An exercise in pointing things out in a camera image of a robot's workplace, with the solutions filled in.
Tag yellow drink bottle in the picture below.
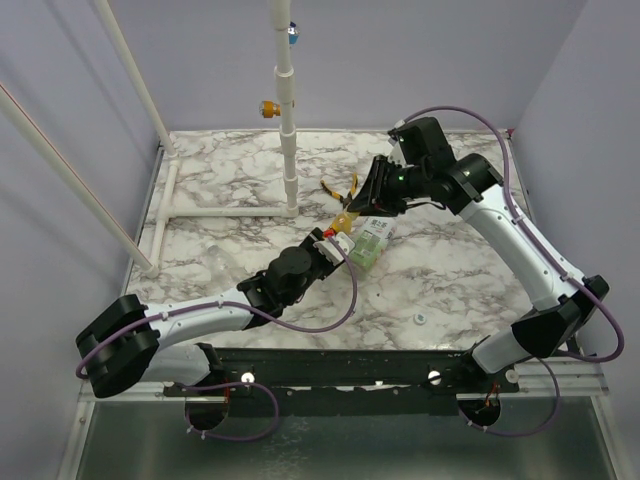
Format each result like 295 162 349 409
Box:
330 210 359 235

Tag clear plastic bottle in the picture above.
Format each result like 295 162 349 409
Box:
205 243 242 286

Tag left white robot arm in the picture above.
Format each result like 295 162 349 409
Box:
75 229 355 398

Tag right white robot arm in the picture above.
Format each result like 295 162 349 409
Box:
348 117 609 392

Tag green label bottle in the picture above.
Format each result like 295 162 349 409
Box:
349 216 397 274

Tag yellow cap on pipe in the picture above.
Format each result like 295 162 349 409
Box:
258 100 296 119

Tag blue cap on pipe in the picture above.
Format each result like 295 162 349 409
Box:
288 21 300 45

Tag left diagonal white pipe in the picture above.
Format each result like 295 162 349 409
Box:
1 85 159 278

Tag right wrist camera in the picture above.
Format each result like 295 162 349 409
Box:
387 119 406 165

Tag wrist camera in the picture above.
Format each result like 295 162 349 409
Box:
314 232 355 266
387 119 406 165

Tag yellow handled pliers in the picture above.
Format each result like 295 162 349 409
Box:
319 172 362 206

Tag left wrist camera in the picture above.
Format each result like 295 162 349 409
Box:
314 232 355 266

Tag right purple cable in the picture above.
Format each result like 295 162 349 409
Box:
402 104 626 436

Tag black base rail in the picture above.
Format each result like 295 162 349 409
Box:
163 348 519 417

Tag white pvc pipe frame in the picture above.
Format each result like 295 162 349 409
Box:
95 1 299 272

